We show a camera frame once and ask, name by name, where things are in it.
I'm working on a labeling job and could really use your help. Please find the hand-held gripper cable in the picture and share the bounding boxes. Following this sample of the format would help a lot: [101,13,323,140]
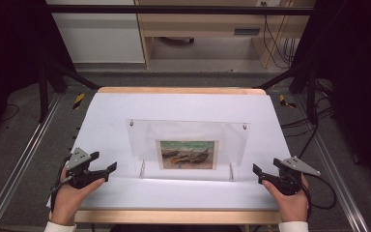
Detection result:
[49,154,75,215]
[301,173,338,223]

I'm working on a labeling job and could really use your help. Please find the black curtain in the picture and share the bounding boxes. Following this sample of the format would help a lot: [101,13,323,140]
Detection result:
[0,0,75,148]
[290,0,371,197]

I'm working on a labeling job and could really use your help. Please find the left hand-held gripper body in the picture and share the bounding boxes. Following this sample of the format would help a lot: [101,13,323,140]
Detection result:
[64,147,94,190]

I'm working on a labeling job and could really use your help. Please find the clear acrylic photo frame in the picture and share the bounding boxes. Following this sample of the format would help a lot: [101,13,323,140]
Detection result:
[126,119,251,183]

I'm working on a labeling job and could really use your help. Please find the white cabinet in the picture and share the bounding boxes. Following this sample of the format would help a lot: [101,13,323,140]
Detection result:
[45,0,146,65]

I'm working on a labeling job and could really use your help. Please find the person's left hand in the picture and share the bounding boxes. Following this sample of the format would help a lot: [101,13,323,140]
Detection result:
[49,167,106,226]

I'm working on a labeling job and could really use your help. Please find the black horizontal frame bar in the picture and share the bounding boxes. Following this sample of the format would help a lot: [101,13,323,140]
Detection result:
[46,4,315,15]

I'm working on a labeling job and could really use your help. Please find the black cables under desk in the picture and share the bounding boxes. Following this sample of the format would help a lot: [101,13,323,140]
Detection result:
[260,1,300,70]

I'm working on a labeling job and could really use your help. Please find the black floor cables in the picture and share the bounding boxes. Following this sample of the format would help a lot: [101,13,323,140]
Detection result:
[280,78,335,160]

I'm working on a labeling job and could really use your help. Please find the person's right hand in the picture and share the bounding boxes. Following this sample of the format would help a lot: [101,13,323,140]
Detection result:
[262,175,310,224]

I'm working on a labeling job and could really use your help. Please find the left hand-held gripper cable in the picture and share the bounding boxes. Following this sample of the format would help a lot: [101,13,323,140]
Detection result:
[49,154,75,215]

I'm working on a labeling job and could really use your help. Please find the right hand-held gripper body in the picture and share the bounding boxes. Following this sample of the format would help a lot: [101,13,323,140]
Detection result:
[271,156,322,196]

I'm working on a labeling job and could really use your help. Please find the white work board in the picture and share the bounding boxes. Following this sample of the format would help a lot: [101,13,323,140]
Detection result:
[46,92,293,213]

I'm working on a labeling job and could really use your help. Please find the black metal stand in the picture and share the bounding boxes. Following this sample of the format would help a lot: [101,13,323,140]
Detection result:
[256,62,319,126]
[38,60,101,124]

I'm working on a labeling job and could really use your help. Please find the aluminium rail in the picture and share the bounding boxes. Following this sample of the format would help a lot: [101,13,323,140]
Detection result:
[0,92,63,232]
[294,93,371,232]

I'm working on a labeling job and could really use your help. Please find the right hand-held gripper cable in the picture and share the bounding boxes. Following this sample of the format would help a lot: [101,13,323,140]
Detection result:
[301,173,338,223]

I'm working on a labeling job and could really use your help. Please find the thin black floor cable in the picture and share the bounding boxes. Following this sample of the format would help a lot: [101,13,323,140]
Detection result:
[0,102,20,124]

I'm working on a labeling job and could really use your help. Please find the yellow black tape strip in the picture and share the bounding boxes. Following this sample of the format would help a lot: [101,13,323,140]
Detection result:
[278,94,298,109]
[72,92,86,110]

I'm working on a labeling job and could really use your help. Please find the wooden desk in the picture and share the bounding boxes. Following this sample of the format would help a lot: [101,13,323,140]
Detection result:
[134,0,317,70]

